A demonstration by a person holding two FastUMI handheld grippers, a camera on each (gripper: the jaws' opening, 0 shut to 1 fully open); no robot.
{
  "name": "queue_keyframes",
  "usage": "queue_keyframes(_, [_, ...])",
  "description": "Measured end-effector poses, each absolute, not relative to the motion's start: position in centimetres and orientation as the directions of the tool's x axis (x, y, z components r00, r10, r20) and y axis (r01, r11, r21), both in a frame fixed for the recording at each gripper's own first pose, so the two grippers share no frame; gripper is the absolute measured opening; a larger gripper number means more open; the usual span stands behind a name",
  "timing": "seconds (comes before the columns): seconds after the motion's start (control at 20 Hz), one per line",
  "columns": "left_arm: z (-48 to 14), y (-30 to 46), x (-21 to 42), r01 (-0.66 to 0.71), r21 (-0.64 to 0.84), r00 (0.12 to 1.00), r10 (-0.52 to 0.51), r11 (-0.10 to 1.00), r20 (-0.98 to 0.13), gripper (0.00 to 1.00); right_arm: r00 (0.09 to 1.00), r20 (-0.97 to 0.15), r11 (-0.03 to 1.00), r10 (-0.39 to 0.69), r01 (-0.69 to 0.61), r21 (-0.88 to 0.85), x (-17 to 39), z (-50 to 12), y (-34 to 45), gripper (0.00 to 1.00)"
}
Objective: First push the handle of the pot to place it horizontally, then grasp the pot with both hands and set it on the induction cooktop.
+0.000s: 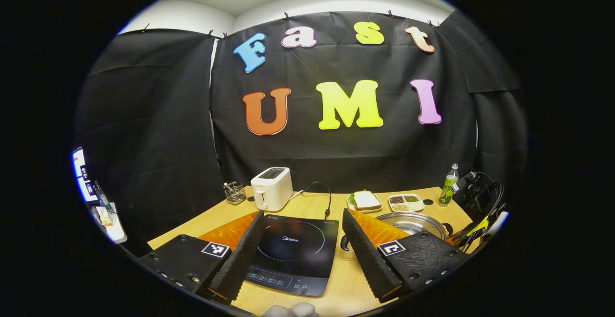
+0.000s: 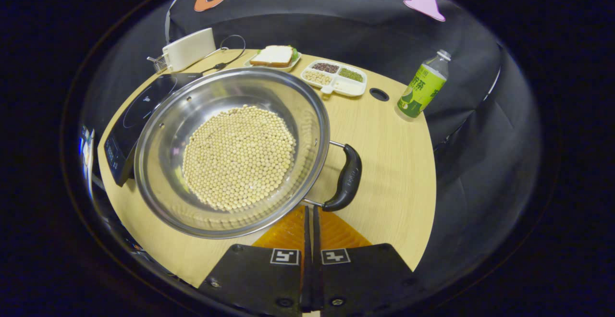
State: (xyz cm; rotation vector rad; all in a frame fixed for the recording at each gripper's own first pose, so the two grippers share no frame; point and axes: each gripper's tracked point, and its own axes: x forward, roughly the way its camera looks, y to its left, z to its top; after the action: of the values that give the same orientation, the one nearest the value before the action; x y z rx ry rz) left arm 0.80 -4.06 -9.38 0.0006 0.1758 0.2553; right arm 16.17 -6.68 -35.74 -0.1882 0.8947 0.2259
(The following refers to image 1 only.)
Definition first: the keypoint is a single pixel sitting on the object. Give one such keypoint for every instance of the white bread lettuce sandwich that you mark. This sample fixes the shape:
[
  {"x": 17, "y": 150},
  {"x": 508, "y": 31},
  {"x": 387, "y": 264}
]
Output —
[{"x": 366, "y": 200}]

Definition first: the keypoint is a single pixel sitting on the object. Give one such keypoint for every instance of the white crumpled cloth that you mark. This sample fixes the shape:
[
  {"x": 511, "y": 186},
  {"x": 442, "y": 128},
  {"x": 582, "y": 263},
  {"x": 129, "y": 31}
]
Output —
[{"x": 290, "y": 310}]

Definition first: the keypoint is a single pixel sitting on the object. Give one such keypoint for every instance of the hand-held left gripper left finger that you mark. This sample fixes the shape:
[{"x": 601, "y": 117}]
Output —
[{"x": 242, "y": 259}]

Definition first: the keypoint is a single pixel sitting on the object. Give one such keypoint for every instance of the white side table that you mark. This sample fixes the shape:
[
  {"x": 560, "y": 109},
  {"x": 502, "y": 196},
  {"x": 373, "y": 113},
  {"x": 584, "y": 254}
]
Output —
[{"x": 115, "y": 230}]

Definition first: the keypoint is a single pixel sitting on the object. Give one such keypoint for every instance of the row of small backdrop clips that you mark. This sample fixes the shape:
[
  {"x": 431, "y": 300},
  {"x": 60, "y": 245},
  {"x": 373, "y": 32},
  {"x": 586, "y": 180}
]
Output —
[{"x": 286, "y": 16}]

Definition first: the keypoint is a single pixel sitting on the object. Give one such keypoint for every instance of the white divided tray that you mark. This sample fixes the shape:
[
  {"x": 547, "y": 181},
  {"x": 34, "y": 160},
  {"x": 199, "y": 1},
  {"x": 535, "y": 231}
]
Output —
[{"x": 421, "y": 205}]

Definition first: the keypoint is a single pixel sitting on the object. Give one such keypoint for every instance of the lit monitor screen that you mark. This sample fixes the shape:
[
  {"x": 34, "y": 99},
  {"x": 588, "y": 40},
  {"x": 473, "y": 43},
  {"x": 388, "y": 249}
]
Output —
[{"x": 79, "y": 163}]

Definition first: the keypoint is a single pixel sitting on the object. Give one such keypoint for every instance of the white toaster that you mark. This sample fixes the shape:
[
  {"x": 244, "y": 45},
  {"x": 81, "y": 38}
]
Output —
[{"x": 271, "y": 189}]

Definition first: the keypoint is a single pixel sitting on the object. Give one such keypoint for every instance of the dark slim bottle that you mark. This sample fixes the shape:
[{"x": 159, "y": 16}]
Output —
[{"x": 102, "y": 197}]

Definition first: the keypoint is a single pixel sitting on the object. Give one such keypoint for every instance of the heap of dark beans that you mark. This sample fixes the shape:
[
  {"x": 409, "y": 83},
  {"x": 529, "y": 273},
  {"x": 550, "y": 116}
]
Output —
[{"x": 397, "y": 199}]

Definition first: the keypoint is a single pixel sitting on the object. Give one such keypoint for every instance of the small white plate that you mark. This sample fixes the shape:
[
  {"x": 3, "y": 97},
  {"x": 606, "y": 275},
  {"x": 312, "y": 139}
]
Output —
[{"x": 350, "y": 206}]

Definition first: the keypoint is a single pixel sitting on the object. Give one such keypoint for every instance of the green label drink bottle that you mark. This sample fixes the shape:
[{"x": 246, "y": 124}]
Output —
[{"x": 448, "y": 189}]

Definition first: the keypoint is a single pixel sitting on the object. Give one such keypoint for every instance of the heap of pale grains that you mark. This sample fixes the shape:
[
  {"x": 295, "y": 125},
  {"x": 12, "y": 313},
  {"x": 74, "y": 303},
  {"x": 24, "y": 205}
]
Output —
[{"x": 400, "y": 207}]

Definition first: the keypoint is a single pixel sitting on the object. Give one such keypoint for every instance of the black induction cooktop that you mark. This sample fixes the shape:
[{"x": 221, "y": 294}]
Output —
[{"x": 298, "y": 259}]

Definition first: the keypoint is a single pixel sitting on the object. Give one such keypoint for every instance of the heap of green beans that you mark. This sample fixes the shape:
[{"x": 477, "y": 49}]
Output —
[{"x": 412, "y": 198}]

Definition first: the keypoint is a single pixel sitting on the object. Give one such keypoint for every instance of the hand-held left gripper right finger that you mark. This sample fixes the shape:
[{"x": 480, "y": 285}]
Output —
[{"x": 365, "y": 259}]

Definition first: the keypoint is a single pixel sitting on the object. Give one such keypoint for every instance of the stainless steel pot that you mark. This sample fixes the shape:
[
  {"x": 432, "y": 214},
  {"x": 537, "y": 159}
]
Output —
[{"x": 413, "y": 223}]

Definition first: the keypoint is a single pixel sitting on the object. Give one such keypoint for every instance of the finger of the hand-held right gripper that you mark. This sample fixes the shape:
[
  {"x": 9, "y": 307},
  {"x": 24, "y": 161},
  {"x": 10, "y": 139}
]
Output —
[{"x": 468, "y": 237}]

